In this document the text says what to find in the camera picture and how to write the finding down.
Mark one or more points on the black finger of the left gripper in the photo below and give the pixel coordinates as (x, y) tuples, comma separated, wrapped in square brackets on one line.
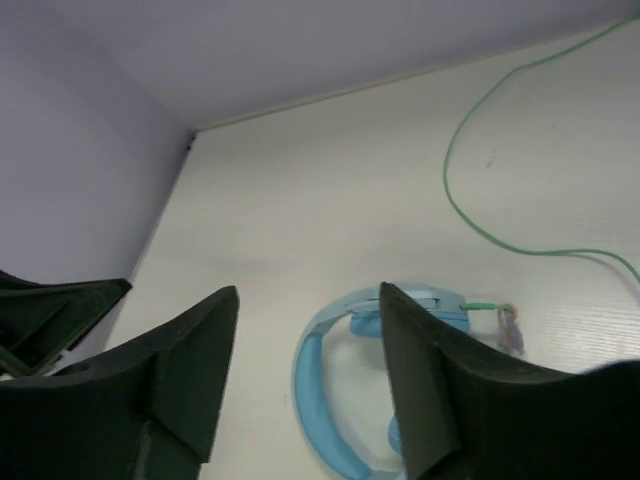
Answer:
[(41, 321)]

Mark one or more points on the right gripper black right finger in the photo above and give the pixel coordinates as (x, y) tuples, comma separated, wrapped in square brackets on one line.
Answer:
[(467, 411)]

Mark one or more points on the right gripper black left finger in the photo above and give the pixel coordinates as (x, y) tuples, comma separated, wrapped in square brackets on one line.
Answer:
[(146, 409)]

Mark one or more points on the light blue headphones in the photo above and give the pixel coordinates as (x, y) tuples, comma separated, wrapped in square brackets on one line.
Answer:
[(311, 404)]

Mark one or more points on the purple tag on cable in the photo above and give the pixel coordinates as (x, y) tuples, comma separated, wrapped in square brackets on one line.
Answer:
[(511, 339)]

